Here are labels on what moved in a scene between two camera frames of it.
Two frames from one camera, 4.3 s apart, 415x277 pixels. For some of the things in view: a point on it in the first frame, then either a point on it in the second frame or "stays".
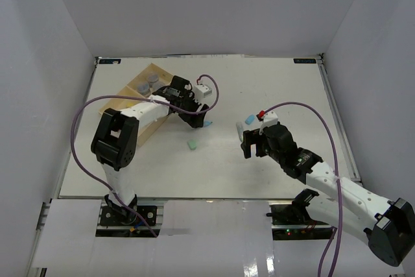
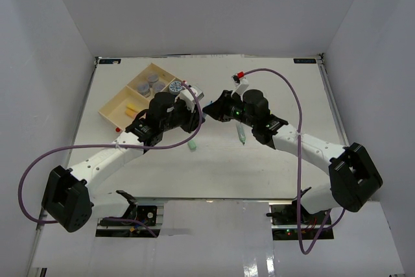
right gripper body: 262,146 to 233,108
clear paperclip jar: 142,87 stays
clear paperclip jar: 152,77 stays
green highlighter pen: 240,130 stays
